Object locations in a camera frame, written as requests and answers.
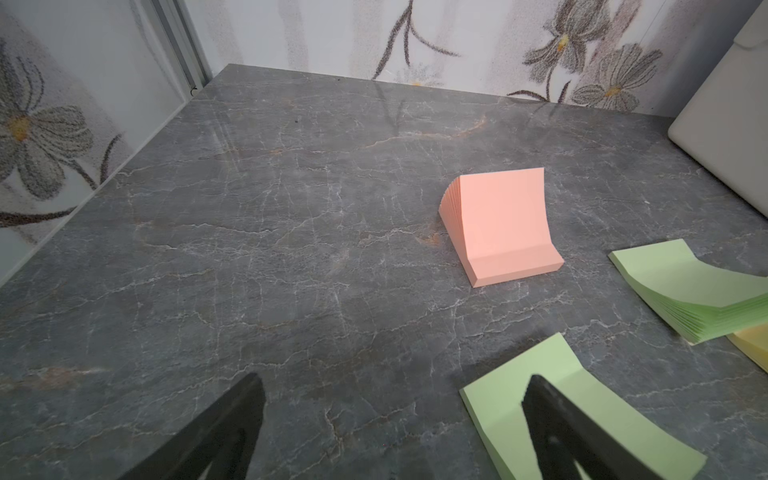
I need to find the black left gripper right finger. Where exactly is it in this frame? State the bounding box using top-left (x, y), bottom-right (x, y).
top-left (521, 374), bottom-right (659, 479)

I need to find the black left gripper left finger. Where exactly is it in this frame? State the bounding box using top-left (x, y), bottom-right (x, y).
top-left (122, 372), bottom-right (266, 479)

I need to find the green memo pad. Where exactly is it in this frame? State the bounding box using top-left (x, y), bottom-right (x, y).
top-left (609, 239), bottom-right (767, 345)
top-left (460, 333), bottom-right (707, 479)

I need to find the yellow memo pad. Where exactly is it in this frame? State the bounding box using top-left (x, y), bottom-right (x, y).
top-left (727, 324), bottom-right (768, 372)

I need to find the pink memo pad far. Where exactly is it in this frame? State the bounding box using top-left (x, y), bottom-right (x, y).
top-left (439, 167), bottom-right (564, 288)

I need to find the white storage box blue lid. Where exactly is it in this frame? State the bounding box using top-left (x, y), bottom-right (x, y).
top-left (668, 1), bottom-right (767, 214)

